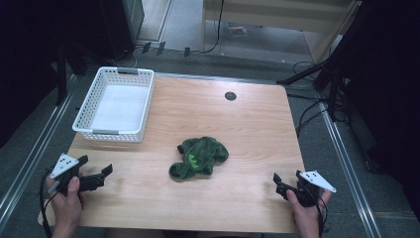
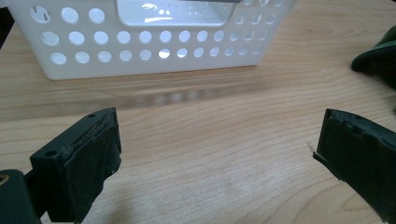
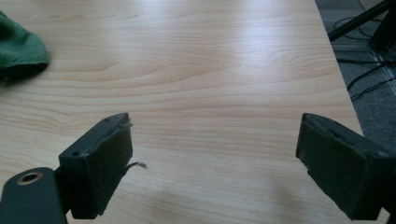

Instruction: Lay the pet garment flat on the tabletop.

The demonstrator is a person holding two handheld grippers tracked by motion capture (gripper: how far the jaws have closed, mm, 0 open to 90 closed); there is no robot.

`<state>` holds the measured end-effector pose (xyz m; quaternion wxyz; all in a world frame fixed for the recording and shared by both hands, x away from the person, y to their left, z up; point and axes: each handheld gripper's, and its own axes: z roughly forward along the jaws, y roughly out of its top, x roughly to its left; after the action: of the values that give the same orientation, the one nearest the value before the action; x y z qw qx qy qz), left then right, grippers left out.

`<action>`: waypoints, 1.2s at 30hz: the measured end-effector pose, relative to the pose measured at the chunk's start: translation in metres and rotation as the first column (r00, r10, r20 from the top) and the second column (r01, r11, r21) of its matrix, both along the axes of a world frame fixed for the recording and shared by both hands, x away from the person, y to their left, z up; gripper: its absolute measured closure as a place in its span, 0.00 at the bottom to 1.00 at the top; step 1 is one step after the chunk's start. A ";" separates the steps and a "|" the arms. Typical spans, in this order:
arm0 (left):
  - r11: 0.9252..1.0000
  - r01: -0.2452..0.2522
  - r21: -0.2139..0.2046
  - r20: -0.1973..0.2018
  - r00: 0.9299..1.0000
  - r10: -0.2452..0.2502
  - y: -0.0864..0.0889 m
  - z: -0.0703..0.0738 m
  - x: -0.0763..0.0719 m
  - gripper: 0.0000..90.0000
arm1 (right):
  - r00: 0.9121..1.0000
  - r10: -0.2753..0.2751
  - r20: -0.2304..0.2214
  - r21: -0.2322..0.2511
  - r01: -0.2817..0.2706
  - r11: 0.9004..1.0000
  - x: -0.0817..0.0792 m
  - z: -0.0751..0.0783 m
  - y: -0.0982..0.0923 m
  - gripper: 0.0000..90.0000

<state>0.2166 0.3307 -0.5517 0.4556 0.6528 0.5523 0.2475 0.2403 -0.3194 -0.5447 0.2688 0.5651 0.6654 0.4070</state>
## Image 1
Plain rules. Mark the small black floor clip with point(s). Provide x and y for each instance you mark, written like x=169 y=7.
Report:
x=160 y=48
x=146 y=47
x=187 y=52

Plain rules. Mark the person's right hand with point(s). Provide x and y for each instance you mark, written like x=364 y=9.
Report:
x=307 y=214

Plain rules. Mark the black stand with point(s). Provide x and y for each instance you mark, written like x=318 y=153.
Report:
x=330 y=72

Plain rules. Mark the metal floor rail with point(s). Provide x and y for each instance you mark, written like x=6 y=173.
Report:
x=350 y=172
x=36 y=152

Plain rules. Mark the red booklet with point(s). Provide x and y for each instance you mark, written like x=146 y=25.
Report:
x=237 y=30

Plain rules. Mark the person's left hand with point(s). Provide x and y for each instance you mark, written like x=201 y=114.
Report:
x=67 y=206

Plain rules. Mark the white perforated plastic basket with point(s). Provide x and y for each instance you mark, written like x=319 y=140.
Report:
x=115 y=105

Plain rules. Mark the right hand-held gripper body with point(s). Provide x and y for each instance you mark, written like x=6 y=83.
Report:
x=312 y=188

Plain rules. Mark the light wooden furniture frame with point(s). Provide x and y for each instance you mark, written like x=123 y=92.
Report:
x=280 y=16

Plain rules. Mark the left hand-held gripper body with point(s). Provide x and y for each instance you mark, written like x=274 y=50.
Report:
x=64 y=164

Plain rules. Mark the green cloth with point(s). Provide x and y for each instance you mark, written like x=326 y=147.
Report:
x=198 y=158

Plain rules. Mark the dark round table grommet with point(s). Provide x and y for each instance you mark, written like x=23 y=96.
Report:
x=230 y=96

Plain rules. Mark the black cabinet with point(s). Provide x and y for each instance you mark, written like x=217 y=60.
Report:
x=66 y=26

